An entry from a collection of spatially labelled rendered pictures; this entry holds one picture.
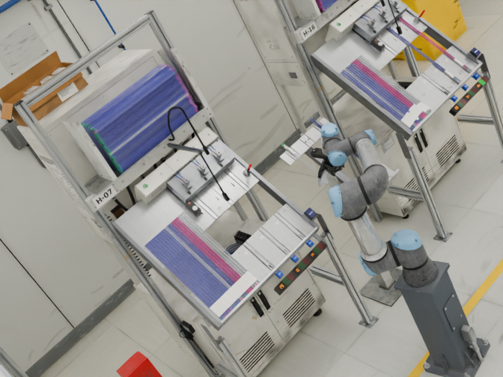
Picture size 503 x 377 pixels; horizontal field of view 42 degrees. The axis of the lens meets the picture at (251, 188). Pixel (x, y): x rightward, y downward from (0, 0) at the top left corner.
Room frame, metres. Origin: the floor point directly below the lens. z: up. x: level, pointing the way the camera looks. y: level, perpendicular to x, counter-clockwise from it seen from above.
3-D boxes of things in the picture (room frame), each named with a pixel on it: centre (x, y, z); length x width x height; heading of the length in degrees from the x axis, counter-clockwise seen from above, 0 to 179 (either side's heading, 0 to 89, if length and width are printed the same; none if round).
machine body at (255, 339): (3.07, 0.40, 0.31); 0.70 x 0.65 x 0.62; 116
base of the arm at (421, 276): (2.19, -0.46, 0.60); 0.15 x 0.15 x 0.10
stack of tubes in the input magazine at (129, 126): (2.99, 0.29, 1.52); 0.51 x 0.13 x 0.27; 116
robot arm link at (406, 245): (2.20, -0.45, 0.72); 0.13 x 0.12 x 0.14; 77
